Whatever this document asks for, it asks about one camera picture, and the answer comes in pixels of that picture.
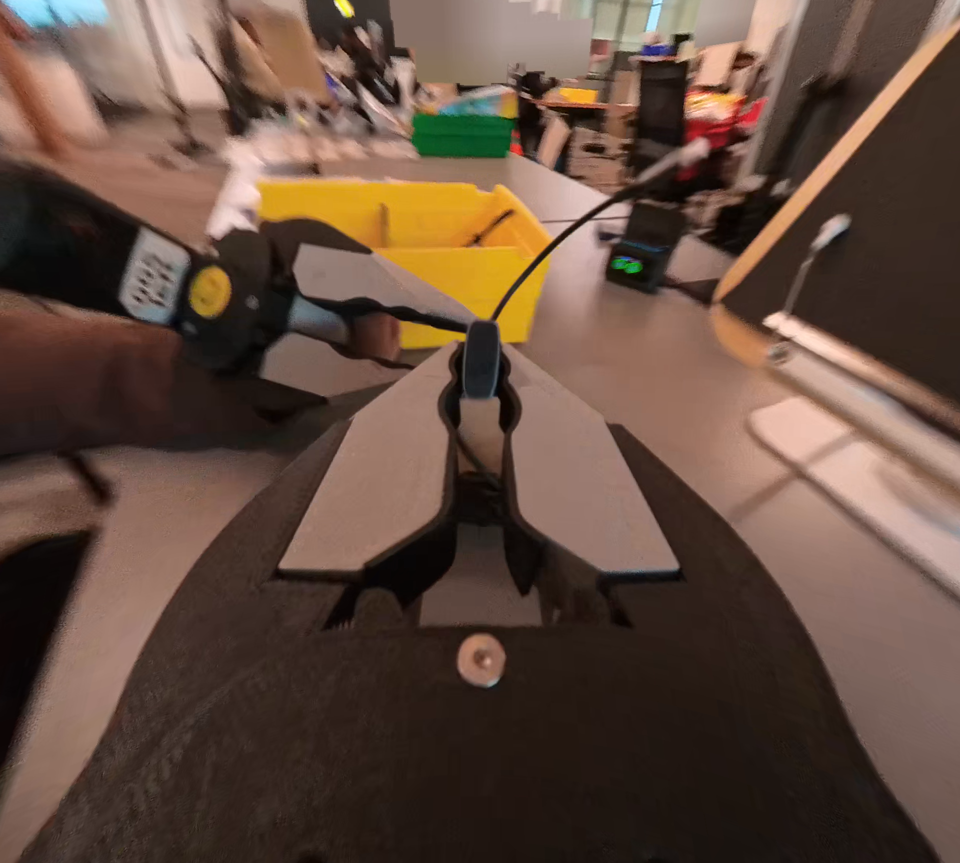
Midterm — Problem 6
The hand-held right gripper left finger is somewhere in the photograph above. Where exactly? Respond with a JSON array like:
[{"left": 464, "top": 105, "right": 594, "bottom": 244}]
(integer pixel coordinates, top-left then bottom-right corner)
[{"left": 277, "top": 341, "right": 471, "bottom": 609}]

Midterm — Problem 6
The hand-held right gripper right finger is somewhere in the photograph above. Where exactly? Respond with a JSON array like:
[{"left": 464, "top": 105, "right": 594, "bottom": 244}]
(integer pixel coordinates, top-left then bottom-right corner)
[{"left": 491, "top": 341, "right": 681, "bottom": 598}]

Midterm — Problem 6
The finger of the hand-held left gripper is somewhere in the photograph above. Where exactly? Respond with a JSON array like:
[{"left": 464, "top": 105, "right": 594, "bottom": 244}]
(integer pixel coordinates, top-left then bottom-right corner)
[
  {"left": 287, "top": 244, "right": 481, "bottom": 348},
  {"left": 258, "top": 345, "right": 417, "bottom": 378}
]

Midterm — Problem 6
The person's left hand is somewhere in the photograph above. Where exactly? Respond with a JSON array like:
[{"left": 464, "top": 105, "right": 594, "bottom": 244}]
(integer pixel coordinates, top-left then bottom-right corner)
[{"left": 348, "top": 314, "right": 404, "bottom": 359}]

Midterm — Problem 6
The yellow plastic bin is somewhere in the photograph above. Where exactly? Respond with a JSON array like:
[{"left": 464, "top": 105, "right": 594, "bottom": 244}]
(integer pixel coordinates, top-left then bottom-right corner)
[{"left": 257, "top": 179, "right": 552, "bottom": 348}]

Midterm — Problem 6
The green plastic bin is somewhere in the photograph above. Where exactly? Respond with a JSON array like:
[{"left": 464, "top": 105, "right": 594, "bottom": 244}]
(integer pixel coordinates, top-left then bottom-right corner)
[{"left": 411, "top": 113, "right": 519, "bottom": 159}]

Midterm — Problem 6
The colourful printed box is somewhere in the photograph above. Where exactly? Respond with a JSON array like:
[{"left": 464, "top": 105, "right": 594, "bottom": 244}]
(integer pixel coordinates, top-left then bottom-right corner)
[{"left": 438, "top": 86, "right": 519, "bottom": 120}]

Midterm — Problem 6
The small black display device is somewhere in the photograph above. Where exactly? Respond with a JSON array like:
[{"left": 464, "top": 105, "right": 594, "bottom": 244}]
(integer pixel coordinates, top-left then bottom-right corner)
[{"left": 606, "top": 199, "right": 687, "bottom": 294}]

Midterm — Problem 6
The black office chair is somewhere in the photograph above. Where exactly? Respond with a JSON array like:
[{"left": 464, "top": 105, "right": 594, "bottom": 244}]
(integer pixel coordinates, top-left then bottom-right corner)
[{"left": 630, "top": 56, "right": 691, "bottom": 182}]

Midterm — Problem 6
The person's dark clothed torso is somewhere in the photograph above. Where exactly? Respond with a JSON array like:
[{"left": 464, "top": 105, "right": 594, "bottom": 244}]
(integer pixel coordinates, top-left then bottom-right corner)
[{"left": 0, "top": 529, "right": 95, "bottom": 774}]

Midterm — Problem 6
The red fabric item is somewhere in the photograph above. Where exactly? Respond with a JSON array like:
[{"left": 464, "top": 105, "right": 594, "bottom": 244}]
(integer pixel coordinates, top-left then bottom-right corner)
[{"left": 678, "top": 90, "right": 766, "bottom": 182}]

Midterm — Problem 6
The black table mat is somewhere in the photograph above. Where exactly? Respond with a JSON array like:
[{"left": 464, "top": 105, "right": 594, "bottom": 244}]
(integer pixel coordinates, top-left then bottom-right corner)
[{"left": 708, "top": 19, "right": 960, "bottom": 444}]

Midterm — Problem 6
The black cable tie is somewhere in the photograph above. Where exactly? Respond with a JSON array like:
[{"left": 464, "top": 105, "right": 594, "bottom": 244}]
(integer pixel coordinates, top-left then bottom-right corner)
[{"left": 463, "top": 209, "right": 517, "bottom": 248}]

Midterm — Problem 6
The white tipped thin wire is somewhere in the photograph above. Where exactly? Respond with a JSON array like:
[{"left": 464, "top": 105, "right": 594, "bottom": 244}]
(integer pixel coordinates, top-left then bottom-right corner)
[{"left": 776, "top": 214, "right": 852, "bottom": 358}]

